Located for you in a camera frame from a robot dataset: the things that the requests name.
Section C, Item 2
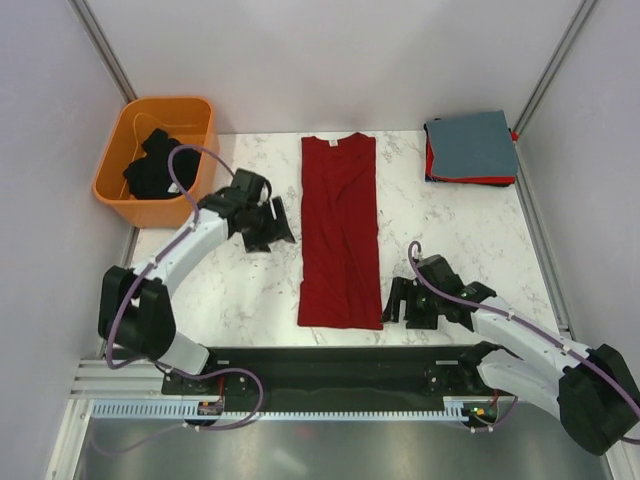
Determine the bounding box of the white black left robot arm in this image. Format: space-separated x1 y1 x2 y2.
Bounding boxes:
98 169 294 393

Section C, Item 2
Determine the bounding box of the white slotted cable duct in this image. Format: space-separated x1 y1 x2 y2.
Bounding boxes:
91 399 468 422

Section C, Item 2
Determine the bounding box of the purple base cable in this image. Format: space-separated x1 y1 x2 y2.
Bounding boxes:
92 369 269 456
462 382 519 435

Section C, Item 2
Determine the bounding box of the folded grey blue t shirt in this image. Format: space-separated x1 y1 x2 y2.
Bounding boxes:
424 109 517 180

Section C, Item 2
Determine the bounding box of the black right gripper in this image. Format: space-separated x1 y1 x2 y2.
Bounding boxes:
379 275 442 330

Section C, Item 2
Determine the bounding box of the dark red t shirt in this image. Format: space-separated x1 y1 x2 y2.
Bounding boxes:
298 133 383 331

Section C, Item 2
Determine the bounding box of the black t shirt in basket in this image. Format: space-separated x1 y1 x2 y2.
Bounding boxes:
123 128 201 200

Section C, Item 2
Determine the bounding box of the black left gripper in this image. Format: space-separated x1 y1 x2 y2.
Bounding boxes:
242 198 296 255

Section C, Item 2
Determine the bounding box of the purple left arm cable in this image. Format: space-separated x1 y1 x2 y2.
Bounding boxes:
103 144 236 371

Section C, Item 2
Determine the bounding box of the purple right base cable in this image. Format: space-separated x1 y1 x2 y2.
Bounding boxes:
462 382 519 435

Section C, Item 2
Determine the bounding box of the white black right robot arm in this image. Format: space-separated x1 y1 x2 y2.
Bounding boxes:
381 255 639 456

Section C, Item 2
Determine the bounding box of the left aluminium frame post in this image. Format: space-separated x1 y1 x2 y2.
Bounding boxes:
69 0 137 103

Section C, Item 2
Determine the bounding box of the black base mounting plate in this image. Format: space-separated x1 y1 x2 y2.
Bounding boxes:
161 342 494 412

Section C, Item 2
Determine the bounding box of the orange plastic laundry basket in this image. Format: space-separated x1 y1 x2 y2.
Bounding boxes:
93 96 219 228

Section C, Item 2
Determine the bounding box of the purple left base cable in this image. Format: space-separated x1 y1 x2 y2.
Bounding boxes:
92 369 269 456

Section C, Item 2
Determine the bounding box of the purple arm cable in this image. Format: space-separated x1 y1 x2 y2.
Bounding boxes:
408 241 640 445
103 144 236 371

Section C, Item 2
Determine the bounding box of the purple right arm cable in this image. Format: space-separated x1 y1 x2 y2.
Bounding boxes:
408 241 640 445

